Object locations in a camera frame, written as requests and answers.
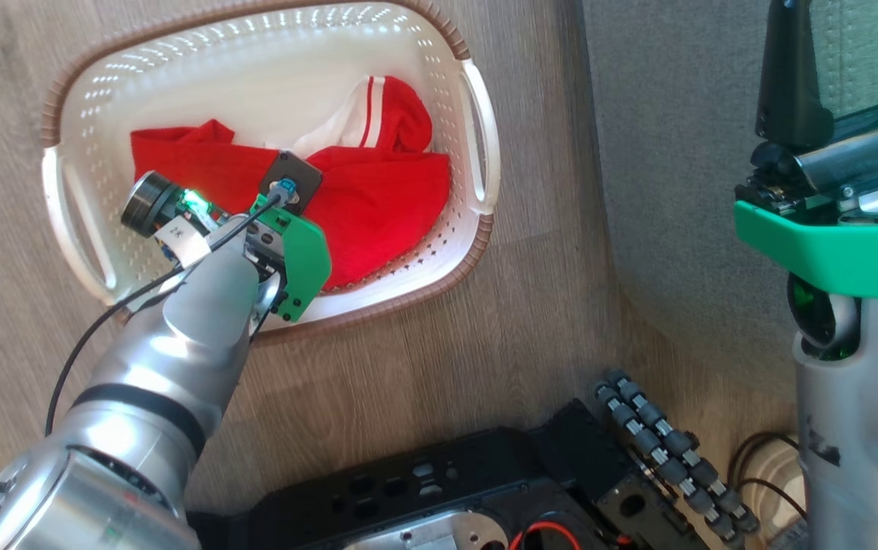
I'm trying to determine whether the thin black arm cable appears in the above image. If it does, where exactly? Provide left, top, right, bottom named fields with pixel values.
left=44, top=182, right=292, bottom=438

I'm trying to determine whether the thin black floor cable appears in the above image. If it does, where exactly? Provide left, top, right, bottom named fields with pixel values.
left=727, top=431, right=809, bottom=522

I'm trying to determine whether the red wire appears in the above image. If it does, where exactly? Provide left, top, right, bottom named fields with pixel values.
left=507, top=520, right=585, bottom=550

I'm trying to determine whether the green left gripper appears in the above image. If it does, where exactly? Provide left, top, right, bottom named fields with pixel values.
left=244, top=194, right=332, bottom=334

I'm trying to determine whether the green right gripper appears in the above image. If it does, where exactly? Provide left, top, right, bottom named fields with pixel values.
left=734, top=0, right=878, bottom=301

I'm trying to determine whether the red and white garment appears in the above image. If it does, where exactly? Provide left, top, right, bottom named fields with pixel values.
left=131, top=74, right=452, bottom=292

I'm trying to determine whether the white perforated laundry basket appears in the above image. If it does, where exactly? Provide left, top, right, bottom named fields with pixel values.
left=40, top=0, right=503, bottom=338

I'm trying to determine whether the white cable label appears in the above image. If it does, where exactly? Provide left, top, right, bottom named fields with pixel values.
left=159, top=217, right=212, bottom=269

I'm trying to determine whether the beige plastic cover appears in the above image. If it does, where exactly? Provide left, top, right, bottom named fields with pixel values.
left=735, top=435, right=811, bottom=550

